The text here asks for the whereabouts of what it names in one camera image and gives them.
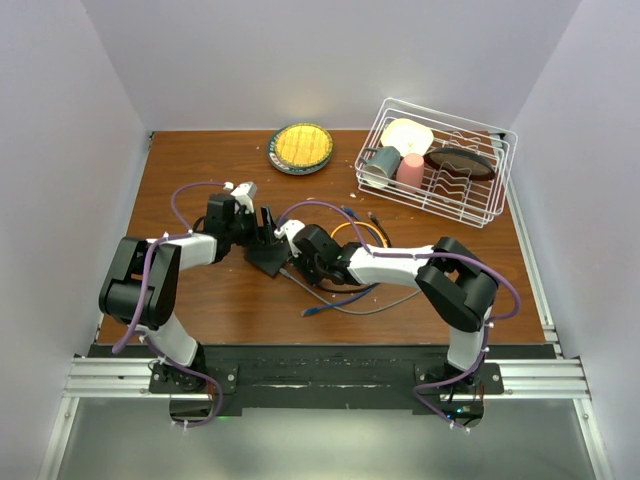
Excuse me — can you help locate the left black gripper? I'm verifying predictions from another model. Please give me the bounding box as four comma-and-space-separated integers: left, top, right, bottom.
226, 205, 279, 248

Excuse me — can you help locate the black network switch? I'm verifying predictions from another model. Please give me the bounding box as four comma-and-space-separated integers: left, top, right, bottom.
244, 242, 291, 278

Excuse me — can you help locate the grey ethernet cable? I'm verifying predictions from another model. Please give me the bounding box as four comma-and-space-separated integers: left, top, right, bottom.
279, 268, 421, 316

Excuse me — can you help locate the blue ethernet cable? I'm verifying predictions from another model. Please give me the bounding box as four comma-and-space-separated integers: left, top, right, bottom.
301, 203, 391, 319

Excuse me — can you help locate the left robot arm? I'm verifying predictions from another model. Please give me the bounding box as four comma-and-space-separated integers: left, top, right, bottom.
98, 194, 276, 392

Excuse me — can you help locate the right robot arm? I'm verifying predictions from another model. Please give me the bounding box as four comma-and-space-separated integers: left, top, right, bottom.
278, 220, 500, 393

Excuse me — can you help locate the yellow and green plate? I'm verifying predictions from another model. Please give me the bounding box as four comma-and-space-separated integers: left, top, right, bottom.
267, 123, 334, 176

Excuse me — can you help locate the grey mug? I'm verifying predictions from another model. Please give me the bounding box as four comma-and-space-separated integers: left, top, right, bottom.
362, 146, 402, 188

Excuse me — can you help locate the pink cup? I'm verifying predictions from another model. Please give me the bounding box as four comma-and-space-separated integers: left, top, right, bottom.
396, 153, 424, 193

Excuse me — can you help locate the white bowl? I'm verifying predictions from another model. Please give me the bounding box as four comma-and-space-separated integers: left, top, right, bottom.
380, 118, 434, 157

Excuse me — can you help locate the brown plate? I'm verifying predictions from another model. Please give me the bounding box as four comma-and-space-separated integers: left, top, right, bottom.
424, 147, 496, 181

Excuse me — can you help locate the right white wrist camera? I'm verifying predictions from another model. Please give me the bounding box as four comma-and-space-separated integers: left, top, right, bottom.
274, 220, 305, 256

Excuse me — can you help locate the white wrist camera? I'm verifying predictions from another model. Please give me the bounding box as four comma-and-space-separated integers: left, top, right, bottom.
223, 181, 258, 213
274, 220, 305, 256

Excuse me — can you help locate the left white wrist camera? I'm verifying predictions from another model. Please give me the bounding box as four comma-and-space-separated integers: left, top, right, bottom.
223, 181, 258, 213

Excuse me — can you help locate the yellow ethernet cable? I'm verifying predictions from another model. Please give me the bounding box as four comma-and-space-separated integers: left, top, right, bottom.
330, 220, 391, 247

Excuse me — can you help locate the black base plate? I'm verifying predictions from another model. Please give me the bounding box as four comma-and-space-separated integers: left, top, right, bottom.
88, 345, 554, 416

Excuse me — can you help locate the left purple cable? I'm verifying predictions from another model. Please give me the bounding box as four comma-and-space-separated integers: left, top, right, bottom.
112, 182, 234, 427

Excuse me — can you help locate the white wire dish rack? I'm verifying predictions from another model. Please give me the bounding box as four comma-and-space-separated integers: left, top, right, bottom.
354, 97, 518, 228

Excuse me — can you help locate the aluminium frame rail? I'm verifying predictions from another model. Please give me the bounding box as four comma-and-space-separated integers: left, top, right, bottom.
40, 343, 612, 479

